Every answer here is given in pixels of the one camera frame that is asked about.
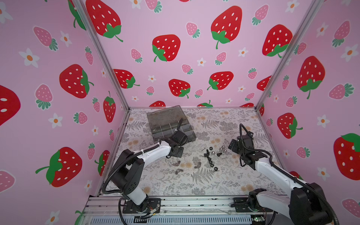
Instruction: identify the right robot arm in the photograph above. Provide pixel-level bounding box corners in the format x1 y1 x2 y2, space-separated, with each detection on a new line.
228 124 339 225

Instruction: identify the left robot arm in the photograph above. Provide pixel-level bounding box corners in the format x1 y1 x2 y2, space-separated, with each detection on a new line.
101 119 188 212

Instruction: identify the clear plastic organizer box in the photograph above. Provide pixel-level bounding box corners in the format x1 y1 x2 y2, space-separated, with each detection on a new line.
147 106 197 143

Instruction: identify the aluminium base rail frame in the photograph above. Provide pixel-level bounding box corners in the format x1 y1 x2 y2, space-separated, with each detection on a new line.
79 196 292 225

